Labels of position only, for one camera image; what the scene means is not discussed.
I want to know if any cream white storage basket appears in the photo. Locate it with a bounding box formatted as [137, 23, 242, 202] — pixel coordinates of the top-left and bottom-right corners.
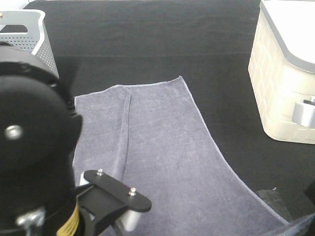
[248, 0, 315, 144]

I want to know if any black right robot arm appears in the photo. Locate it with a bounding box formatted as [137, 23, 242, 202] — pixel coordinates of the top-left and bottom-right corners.
[305, 180, 315, 205]

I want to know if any grey perforated laundry basket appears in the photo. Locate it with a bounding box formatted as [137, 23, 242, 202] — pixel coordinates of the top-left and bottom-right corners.
[0, 9, 59, 77]

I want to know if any grey terry towel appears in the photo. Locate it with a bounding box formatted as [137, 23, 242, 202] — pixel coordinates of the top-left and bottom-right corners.
[73, 77, 315, 236]

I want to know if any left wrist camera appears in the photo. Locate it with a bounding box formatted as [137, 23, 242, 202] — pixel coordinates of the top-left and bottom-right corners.
[76, 169, 152, 236]

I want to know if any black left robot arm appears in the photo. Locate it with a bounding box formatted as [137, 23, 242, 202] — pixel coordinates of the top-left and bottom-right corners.
[0, 42, 82, 236]

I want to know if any right clear tape strip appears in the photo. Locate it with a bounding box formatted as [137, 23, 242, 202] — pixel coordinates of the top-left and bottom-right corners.
[256, 188, 293, 222]

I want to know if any black table mat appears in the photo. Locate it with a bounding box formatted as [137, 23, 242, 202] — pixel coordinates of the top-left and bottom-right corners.
[28, 0, 315, 218]

